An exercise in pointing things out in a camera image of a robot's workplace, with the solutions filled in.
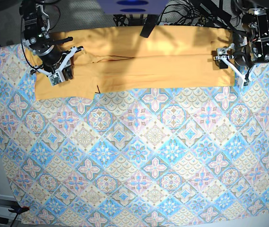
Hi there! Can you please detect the patterned blue tile tablecloth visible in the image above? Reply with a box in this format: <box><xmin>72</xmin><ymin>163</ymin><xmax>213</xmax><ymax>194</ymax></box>
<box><xmin>0</xmin><ymin>45</ymin><xmax>269</xmax><ymax>227</ymax></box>

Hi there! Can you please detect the purple base camera mount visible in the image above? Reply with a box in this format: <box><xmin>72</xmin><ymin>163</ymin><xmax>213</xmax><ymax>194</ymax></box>
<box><xmin>97</xmin><ymin>0</ymin><xmax>168</xmax><ymax>15</ymax></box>

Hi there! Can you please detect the white power strip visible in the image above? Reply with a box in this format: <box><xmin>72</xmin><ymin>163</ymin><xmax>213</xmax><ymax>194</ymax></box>
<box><xmin>159</xmin><ymin>22</ymin><xmax>173</xmax><ymax>26</ymax></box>

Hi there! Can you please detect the yellow T-shirt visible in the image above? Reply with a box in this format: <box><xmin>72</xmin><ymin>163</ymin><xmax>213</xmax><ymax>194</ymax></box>
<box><xmin>35</xmin><ymin>26</ymin><xmax>235</xmax><ymax>100</ymax></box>

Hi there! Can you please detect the black clamp at table edge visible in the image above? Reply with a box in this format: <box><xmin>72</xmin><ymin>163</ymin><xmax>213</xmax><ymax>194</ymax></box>
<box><xmin>140</xmin><ymin>14</ymin><xmax>159</xmax><ymax>38</ymax></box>

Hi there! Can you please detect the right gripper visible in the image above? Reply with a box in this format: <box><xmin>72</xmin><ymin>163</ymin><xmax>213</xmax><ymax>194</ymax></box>
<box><xmin>30</xmin><ymin>37</ymin><xmax>84</xmax><ymax>86</ymax></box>

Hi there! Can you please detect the orange black clamp bottom left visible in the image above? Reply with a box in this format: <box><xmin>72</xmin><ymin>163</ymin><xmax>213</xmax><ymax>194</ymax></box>
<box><xmin>9</xmin><ymin>206</ymin><xmax>29</xmax><ymax>215</ymax></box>

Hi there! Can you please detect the white aluminium rail box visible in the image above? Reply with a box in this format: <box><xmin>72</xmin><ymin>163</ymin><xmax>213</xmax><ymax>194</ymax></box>
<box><xmin>0</xmin><ymin>194</ymin><xmax>18</xmax><ymax>220</ymax></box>

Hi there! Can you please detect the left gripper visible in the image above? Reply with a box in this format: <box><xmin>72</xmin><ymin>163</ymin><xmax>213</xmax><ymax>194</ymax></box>
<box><xmin>214</xmin><ymin>43</ymin><xmax>256</xmax><ymax>88</ymax></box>

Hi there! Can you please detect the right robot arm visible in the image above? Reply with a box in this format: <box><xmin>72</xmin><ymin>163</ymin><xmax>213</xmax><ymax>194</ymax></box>
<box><xmin>19</xmin><ymin>0</ymin><xmax>83</xmax><ymax>86</ymax></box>

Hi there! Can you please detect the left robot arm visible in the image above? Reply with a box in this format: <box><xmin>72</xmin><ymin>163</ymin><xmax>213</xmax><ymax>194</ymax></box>
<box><xmin>192</xmin><ymin>0</ymin><xmax>269</xmax><ymax>88</ymax></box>

